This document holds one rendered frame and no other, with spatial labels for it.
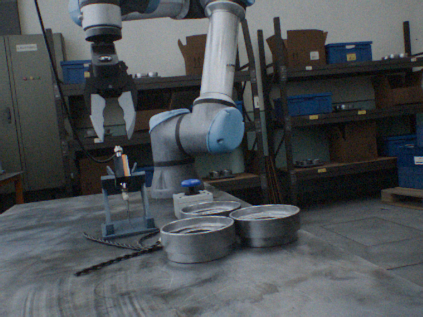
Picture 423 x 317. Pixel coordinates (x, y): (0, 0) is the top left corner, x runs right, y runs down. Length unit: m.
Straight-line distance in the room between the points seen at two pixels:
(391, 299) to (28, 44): 4.32
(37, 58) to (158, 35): 1.26
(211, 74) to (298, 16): 4.18
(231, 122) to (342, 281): 0.67
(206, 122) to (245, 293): 0.66
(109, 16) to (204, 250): 0.49
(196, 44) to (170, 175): 3.22
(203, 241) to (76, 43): 4.29
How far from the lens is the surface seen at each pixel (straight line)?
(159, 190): 1.16
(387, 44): 5.77
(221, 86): 1.12
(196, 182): 0.86
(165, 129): 1.15
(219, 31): 1.19
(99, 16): 0.87
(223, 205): 0.78
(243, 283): 0.49
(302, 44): 4.62
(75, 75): 4.19
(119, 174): 0.82
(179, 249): 0.57
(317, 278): 0.49
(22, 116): 4.48
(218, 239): 0.57
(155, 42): 4.78
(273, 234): 0.61
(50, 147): 4.44
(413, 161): 4.77
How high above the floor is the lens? 0.97
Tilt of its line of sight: 4 degrees down
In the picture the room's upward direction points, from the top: 6 degrees counter-clockwise
